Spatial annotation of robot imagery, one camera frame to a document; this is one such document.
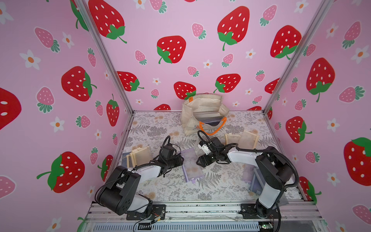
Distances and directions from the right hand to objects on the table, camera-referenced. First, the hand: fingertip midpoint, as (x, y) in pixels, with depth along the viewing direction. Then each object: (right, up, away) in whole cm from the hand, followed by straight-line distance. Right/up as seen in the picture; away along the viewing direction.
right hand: (198, 162), depth 90 cm
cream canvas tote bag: (+5, +34, +20) cm, 39 cm away
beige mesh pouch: (+25, +14, +14) cm, 31 cm away
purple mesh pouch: (-4, -3, 0) cm, 6 cm away
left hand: (-10, +1, +2) cm, 11 cm away
